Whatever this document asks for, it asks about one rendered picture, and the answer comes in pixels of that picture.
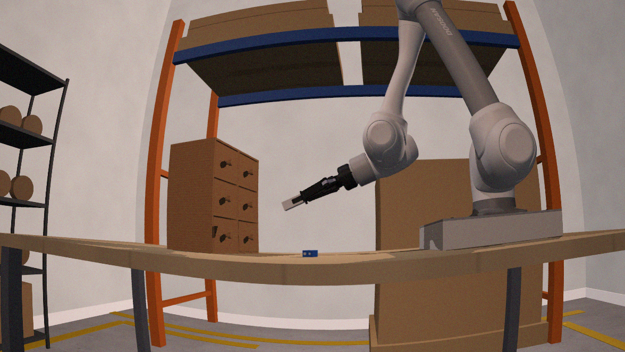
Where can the brown wooden chest of drawers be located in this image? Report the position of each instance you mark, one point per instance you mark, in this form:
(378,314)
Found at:
(190,196)

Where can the blue 9v battery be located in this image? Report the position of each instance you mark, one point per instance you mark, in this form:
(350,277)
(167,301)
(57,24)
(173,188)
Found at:
(309,253)

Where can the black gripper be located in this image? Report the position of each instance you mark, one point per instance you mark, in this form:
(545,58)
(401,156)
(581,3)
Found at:
(322,188)

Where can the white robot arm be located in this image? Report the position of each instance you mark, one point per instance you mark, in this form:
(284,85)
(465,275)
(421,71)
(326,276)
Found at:
(503,149)

